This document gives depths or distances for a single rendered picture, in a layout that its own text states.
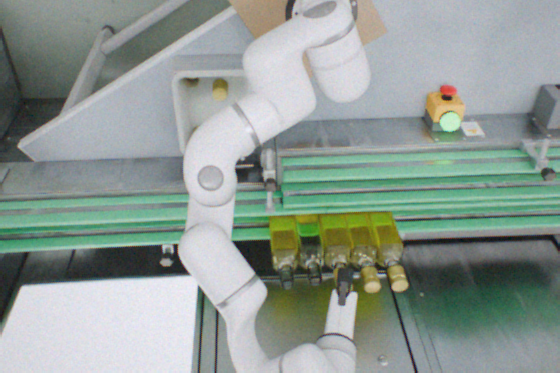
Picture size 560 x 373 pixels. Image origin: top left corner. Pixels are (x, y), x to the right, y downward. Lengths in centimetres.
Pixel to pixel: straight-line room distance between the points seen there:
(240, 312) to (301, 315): 39
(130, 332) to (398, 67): 85
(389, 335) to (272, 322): 25
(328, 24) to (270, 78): 12
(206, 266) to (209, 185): 13
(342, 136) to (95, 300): 68
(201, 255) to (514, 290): 84
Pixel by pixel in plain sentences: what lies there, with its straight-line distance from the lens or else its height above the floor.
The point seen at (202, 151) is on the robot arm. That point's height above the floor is 119.
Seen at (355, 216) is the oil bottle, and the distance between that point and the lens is 130.
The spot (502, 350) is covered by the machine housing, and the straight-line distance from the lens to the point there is 136.
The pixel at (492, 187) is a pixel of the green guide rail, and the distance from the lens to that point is 141.
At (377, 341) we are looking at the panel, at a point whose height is 120.
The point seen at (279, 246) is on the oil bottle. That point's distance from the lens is 121.
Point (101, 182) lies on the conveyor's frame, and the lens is 139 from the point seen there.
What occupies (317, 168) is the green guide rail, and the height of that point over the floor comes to 93.
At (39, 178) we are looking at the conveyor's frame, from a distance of 145.
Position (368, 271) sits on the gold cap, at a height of 113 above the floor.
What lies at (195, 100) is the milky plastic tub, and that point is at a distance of 133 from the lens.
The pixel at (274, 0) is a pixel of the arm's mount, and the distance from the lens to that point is 122.
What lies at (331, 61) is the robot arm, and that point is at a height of 109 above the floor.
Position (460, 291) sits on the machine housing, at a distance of 145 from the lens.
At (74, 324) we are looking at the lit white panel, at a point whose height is 111.
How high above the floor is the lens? 192
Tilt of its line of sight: 53 degrees down
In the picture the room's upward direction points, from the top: 173 degrees clockwise
